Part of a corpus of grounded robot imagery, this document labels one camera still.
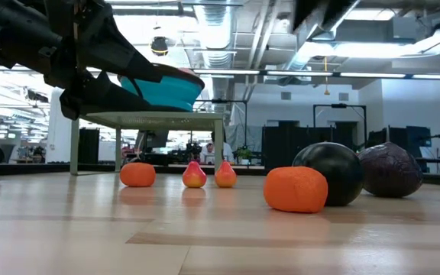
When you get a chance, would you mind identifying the orange toy mandarin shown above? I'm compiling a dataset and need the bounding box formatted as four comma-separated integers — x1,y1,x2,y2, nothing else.
119,162,157,188
263,166,329,214

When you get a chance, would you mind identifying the person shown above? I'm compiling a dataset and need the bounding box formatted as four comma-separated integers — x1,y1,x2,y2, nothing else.
199,141,235,165

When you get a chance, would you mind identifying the blue collapsible bowl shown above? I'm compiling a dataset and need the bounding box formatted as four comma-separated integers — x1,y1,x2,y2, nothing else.
118,63,205,112

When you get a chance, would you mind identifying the black round ceiling lamp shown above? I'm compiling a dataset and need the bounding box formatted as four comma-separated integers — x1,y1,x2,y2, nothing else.
150,36,169,57

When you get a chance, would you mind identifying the black computer monitor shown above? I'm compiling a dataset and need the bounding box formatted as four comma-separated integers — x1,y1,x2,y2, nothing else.
135,129,170,166

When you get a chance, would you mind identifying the black partition panel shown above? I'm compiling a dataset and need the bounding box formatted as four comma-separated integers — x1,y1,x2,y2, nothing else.
261,125,358,173

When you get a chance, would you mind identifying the yellow hanging pendant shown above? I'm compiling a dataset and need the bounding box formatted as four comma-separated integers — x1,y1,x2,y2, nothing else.
323,57,331,95

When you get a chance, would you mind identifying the green potted plant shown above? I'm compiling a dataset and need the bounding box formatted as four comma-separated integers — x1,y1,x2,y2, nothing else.
235,147,254,166

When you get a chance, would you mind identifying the silver ventilation duct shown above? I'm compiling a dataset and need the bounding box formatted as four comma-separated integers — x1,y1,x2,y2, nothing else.
192,0,244,70

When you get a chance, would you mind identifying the black metal gantry frame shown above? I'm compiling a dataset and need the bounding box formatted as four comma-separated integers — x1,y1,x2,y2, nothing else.
312,103,368,150

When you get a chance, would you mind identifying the dark purple toy fruit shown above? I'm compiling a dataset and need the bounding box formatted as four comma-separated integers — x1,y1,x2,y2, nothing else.
357,141,424,199

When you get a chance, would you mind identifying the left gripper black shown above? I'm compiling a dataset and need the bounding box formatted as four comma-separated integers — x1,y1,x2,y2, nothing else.
44,0,190,121

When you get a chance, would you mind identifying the black cabinet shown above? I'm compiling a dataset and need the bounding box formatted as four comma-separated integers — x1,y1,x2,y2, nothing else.
77,128,101,165

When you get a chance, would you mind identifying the small red-yellow toy pear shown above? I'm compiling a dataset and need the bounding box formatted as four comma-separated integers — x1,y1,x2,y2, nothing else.
182,160,208,189
215,160,238,189

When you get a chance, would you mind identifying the pale green metal shelf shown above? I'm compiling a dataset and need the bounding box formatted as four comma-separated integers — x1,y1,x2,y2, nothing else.
69,109,225,176

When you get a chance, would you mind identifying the black-green toy melon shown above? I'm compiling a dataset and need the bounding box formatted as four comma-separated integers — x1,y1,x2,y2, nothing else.
291,141,365,208

